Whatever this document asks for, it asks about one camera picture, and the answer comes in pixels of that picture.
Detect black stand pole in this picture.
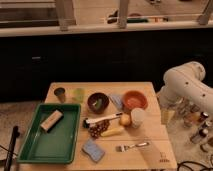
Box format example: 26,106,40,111
4,126,19,171

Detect green plastic tray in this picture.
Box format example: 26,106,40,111
17,103,81,164

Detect silver metal fork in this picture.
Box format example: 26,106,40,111
115,142,150,152

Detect green translucent plastic cup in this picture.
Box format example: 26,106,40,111
72,88,85,103

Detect grey blue cloth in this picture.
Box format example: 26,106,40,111
109,94,123,110

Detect blue sponge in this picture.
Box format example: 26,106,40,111
82,139,105,163

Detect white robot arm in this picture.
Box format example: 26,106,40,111
157,61,213,125

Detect orange bowl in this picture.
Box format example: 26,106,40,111
122,90,148,110

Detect yellow toy banana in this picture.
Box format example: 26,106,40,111
101,126,124,137

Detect toy grape bunch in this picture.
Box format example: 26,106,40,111
88,120,110,139

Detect pile of bottles on floor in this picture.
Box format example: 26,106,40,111
183,102,211,144

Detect white plastic cup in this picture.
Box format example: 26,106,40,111
131,108,146,128

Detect dark metal cup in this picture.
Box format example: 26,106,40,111
54,87,66,103

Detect dark brown bowl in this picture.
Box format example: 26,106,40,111
87,92,109,114

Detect yellow toy lemon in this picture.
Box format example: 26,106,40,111
119,114,131,126

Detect wooden block in tray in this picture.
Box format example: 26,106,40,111
40,110,63,132

